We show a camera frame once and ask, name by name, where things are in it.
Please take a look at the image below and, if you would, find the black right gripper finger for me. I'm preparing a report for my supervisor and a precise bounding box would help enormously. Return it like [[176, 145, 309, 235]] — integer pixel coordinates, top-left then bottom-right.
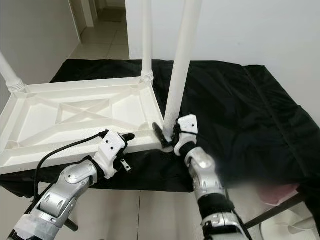
[[152, 122, 168, 147]]

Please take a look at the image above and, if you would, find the pink cushion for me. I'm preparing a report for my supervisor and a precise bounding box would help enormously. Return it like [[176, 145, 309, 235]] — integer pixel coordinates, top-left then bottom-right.
[[260, 182, 303, 206]]

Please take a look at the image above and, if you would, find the white round plastic base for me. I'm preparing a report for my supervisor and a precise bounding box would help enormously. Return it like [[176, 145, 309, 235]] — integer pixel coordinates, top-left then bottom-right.
[[260, 212, 320, 240]]

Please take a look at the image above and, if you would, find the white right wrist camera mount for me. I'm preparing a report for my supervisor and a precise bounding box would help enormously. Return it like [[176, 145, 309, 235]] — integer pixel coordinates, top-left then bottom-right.
[[174, 114, 199, 156]]

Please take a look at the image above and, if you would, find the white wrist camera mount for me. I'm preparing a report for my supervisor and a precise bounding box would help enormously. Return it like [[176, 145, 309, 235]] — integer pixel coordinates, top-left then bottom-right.
[[92, 130, 128, 178], [174, 114, 199, 156]]

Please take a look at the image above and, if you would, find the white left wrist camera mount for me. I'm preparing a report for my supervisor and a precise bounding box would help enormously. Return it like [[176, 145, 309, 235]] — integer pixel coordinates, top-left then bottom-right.
[[92, 130, 128, 178]]

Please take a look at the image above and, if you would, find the white door frame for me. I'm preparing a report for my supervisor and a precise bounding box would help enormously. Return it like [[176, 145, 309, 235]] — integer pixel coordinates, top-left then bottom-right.
[[77, 0, 96, 28]]

